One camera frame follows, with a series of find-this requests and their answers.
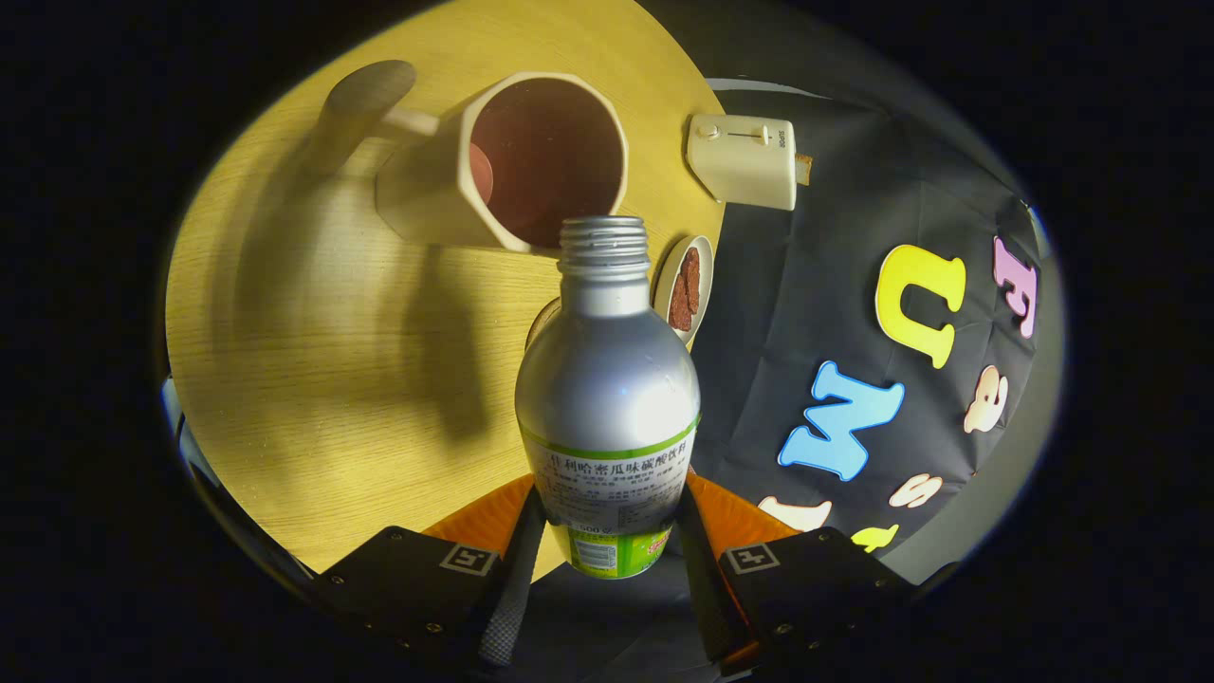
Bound brown food pieces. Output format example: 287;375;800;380
668;248;702;332

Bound wooden table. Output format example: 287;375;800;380
164;0;727;580

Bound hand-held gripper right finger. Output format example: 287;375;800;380
675;471;921;676

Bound round wooden coaster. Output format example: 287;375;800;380
524;297;562;352

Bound white toaster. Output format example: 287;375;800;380
686;114;814;212

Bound small white plate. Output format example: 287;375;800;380
653;235;715;344

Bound beige cup with wooden handle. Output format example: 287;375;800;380
308;60;630;257

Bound black backdrop cloth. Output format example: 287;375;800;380
512;81;1049;679

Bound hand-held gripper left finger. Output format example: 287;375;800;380
313;474;549;670

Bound silver juice bottle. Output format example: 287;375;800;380
515;215;702;581

